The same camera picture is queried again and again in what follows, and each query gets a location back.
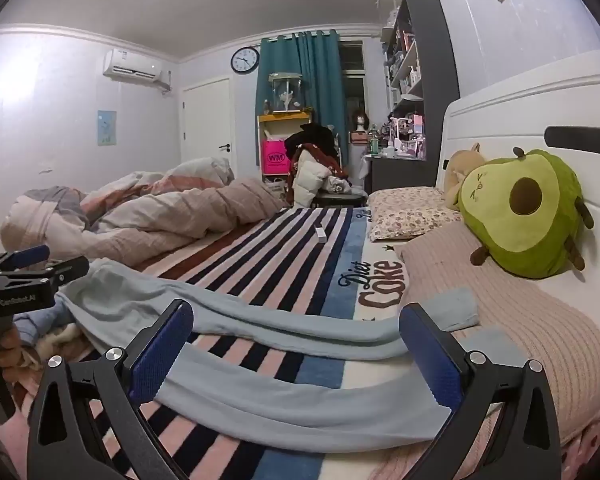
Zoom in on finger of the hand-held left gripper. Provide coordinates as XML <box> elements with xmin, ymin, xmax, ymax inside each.
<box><xmin>0</xmin><ymin>244</ymin><xmax>51</xmax><ymax>272</ymax></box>
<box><xmin>0</xmin><ymin>256</ymin><xmax>90</xmax><ymax>286</ymax></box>

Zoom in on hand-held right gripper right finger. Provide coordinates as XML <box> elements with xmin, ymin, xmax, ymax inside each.
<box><xmin>399</xmin><ymin>302</ymin><xmax>563</xmax><ymax>480</ymax></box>

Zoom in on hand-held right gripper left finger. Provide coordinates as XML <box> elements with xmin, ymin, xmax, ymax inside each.
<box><xmin>26</xmin><ymin>299</ymin><xmax>195</xmax><ymax>480</ymax></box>

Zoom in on light blue pants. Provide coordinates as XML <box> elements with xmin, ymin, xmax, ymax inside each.
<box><xmin>55</xmin><ymin>258</ymin><xmax>528</xmax><ymax>453</ymax></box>

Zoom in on person's left hand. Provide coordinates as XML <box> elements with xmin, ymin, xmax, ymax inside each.
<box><xmin>0</xmin><ymin>327</ymin><xmax>28</xmax><ymax>388</ymax></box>

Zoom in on blue cloth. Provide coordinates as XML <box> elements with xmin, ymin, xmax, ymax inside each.
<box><xmin>14</xmin><ymin>305</ymin><xmax>72</xmax><ymax>348</ymax></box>

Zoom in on pink and grey duvet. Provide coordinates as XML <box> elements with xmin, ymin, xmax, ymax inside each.
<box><xmin>0</xmin><ymin>157</ymin><xmax>291</xmax><ymax>263</ymax></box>

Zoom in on floral pillow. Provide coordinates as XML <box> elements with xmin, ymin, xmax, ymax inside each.
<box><xmin>367</xmin><ymin>186</ymin><xmax>463</xmax><ymax>242</ymax></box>

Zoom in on green avocado plush toy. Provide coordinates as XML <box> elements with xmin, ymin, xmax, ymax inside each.
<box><xmin>455</xmin><ymin>147</ymin><xmax>595</xmax><ymax>279</ymax></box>

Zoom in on striped printed blanket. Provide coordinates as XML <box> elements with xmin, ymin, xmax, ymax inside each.
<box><xmin>17</xmin><ymin>205</ymin><xmax>501</xmax><ymax>480</ymax></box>

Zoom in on dark dressing desk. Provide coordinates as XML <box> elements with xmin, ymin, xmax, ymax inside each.
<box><xmin>362</xmin><ymin>152</ymin><xmax>438</xmax><ymax>196</ymax></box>

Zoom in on tan plush toy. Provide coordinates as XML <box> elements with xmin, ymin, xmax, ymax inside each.
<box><xmin>442</xmin><ymin>143</ymin><xmax>488</xmax><ymax>211</ymax></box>

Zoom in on white door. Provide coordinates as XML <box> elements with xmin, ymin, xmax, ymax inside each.
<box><xmin>182</xmin><ymin>77</ymin><xmax>233</xmax><ymax>176</ymax></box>

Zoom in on white air conditioner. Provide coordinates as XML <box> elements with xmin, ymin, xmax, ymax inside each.
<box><xmin>102</xmin><ymin>48</ymin><xmax>173</xmax><ymax>93</ymax></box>

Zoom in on white puffer jacket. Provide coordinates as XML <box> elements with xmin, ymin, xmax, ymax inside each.
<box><xmin>292</xmin><ymin>150</ymin><xmax>332</xmax><ymax>207</ymax></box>

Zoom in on pink shopping bag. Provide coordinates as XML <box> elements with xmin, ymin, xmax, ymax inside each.
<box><xmin>261</xmin><ymin>139</ymin><xmax>291</xmax><ymax>177</ymax></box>

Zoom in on pile of dark clothes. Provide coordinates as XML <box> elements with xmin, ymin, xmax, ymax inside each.
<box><xmin>284</xmin><ymin>124</ymin><xmax>351</xmax><ymax>196</ymax></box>

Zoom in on white bed headboard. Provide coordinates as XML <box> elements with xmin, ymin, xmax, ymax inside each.
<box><xmin>435</xmin><ymin>50</ymin><xmax>600</xmax><ymax>321</ymax></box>

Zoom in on yellow shelf unit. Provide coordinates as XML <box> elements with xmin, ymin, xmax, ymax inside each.
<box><xmin>257</xmin><ymin>110</ymin><xmax>313</xmax><ymax>191</ymax></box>

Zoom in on window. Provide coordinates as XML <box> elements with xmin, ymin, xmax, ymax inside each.
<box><xmin>339</xmin><ymin>42</ymin><xmax>368</xmax><ymax>168</ymax></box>

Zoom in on glass display tank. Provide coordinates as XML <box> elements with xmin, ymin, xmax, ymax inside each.
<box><xmin>267</xmin><ymin>72</ymin><xmax>303</xmax><ymax>113</ymax></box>

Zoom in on teal curtain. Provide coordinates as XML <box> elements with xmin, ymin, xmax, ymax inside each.
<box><xmin>256</xmin><ymin>31</ymin><xmax>348</xmax><ymax>171</ymax></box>

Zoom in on dark tall bookshelf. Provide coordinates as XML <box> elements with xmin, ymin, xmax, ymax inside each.
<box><xmin>380</xmin><ymin>0</ymin><xmax>461</xmax><ymax>191</ymax></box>

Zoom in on light blue wall poster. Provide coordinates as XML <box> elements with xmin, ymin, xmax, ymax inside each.
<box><xmin>97</xmin><ymin>109</ymin><xmax>118</xmax><ymax>147</ymax></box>

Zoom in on round black wall clock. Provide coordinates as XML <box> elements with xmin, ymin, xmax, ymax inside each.
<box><xmin>230</xmin><ymin>46</ymin><xmax>261</xmax><ymax>75</ymax></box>

